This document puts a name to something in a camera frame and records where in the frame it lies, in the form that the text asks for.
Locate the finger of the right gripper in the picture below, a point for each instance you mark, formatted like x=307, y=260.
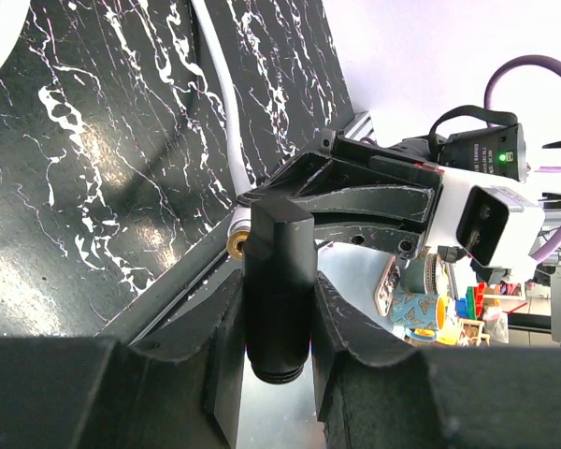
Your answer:
x=299, y=182
x=386, y=238

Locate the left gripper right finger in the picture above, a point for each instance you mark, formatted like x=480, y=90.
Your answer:
x=373, y=390

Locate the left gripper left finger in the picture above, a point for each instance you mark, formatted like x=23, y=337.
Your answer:
x=178, y=388

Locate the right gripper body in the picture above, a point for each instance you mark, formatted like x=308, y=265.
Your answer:
x=350, y=162

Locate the black hose connector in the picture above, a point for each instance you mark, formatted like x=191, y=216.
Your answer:
x=280, y=264

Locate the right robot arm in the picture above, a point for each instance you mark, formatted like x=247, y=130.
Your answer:
x=497, y=149

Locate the marble pattern mat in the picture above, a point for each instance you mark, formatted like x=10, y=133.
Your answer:
x=112, y=159

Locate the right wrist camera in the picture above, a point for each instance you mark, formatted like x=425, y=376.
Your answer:
x=494, y=219

